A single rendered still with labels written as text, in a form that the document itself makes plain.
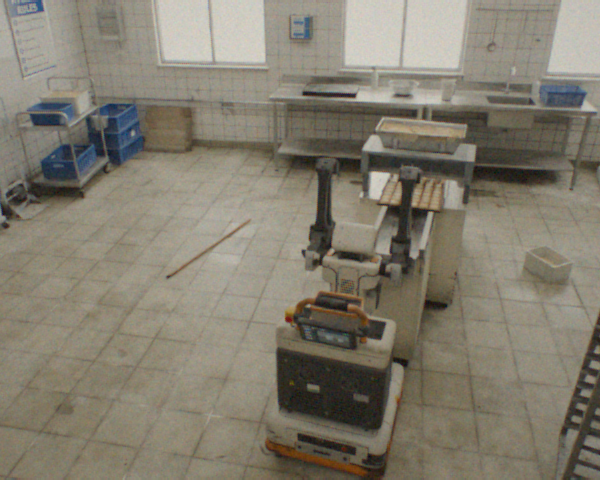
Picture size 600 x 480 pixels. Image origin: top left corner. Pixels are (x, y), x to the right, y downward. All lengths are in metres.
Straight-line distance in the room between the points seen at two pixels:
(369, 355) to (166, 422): 1.36
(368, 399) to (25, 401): 2.09
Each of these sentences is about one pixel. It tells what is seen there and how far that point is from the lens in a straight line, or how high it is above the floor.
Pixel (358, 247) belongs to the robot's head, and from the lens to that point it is 2.67.
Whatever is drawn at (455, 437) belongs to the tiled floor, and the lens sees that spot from 3.29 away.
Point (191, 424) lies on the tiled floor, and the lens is 3.31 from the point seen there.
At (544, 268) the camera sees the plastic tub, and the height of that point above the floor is 0.10.
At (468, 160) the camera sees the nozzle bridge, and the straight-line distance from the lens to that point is 3.62.
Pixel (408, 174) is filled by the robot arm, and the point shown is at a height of 1.38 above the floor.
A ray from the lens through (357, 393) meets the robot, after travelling 2.68.
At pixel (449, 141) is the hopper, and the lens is 3.62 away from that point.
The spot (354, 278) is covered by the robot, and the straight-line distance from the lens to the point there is 2.71.
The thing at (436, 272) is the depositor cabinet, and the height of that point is 0.33.
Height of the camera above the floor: 2.40
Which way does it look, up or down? 29 degrees down
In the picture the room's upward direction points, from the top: 1 degrees counter-clockwise
